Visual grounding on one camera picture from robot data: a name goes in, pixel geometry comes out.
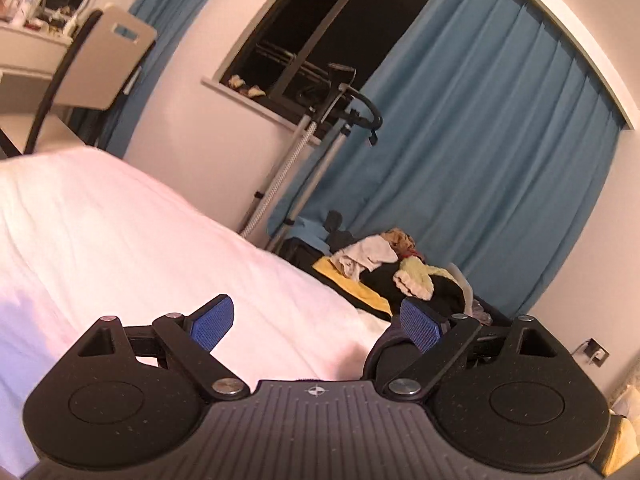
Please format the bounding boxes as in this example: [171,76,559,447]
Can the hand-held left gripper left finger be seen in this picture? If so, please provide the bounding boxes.
[75,293,252,402]

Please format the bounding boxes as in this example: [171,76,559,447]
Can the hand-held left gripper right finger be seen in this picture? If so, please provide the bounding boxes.
[386,297,560,402]

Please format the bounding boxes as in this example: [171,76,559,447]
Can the pale yellow cloth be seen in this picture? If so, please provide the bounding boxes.
[393,257,437,302]

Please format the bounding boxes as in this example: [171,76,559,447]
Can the yellow towel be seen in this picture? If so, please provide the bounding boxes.
[312,257,394,319]

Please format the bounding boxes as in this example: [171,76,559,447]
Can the brown patterned cloth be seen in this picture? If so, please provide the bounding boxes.
[382,228,417,262]

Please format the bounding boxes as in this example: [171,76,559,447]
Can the white grey cloth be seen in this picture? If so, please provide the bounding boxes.
[332,235,399,283]

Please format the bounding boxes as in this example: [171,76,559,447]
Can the white pink bed blanket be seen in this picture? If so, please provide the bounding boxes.
[0,147,396,478]

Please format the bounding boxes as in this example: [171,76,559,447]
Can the blue cloth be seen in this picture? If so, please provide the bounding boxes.
[287,217,332,252]

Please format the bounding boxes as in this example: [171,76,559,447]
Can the dark grey object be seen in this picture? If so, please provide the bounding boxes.
[324,211,352,247]

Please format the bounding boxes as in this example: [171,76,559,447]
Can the wide blue curtain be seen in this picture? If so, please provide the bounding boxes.
[270,0,628,318]

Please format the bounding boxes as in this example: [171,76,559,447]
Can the garment steamer stand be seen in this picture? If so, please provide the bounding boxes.
[240,62,385,253]

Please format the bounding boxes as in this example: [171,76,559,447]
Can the yellow pillow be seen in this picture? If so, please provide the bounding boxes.
[600,390,640,477]

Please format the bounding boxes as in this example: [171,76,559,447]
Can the small cloths on sill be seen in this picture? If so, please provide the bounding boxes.
[227,75,267,99]

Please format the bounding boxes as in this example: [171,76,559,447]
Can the beige black chair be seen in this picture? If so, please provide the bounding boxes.
[22,5,158,156]

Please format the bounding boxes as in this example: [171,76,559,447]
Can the narrow blue curtain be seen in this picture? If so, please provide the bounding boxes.
[67,0,241,161]

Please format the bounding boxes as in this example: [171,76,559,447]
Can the dark window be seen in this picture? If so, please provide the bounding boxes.
[219,0,446,126]

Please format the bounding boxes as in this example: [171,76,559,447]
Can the white dressing desk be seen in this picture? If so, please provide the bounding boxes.
[0,22,76,156]

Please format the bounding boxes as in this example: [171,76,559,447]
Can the wall socket with charger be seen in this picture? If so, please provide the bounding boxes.
[579,338,612,363]

